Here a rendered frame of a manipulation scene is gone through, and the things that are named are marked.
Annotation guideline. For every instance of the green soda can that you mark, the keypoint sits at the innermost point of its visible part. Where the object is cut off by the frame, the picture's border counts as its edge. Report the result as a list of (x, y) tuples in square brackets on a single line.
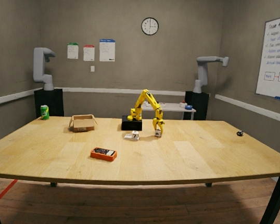
[(44, 112)]

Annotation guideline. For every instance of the orange digital multimeter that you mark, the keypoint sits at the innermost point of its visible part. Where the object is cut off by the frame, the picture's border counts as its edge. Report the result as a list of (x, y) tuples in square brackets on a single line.
[(104, 154)]

